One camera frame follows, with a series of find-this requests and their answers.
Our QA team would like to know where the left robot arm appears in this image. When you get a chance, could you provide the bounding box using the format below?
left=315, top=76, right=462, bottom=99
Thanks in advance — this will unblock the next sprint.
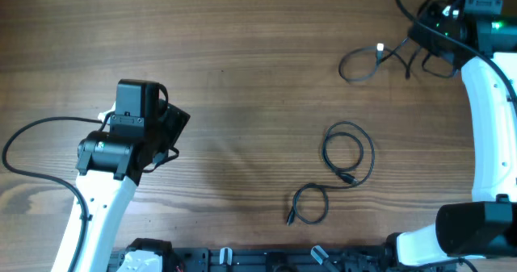
left=52, top=80, right=190, bottom=271

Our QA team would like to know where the black mounting rail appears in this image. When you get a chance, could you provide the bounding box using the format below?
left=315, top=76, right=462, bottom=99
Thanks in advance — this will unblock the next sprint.
left=107, top=246, right=400, bottom=272

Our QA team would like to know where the left camera cable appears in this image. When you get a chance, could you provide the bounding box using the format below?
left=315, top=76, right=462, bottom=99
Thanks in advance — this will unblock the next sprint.
left=1, top=115, right=114, bottom=272

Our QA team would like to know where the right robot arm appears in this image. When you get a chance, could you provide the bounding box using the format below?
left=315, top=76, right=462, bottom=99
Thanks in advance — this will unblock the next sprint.
left=386, top=0, right=516, bottom=270

